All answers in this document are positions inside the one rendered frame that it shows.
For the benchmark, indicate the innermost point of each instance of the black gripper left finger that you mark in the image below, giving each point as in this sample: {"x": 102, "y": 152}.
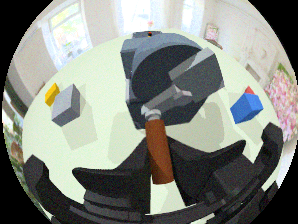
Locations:
{"x": 133, "y": 176}

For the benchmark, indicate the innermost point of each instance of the red rectangular block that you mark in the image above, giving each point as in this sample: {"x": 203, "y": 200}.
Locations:
{"x": 248, "y": 90}

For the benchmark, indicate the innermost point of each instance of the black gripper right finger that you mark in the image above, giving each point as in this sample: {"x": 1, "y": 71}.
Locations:
{"x": 192, "y": 167}

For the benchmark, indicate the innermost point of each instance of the yellow square block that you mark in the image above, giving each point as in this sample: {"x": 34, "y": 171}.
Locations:
{"x": 51, "y": 94}

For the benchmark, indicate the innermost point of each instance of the blue block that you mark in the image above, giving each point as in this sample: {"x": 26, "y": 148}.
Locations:
{"x": 247, "y": 106}

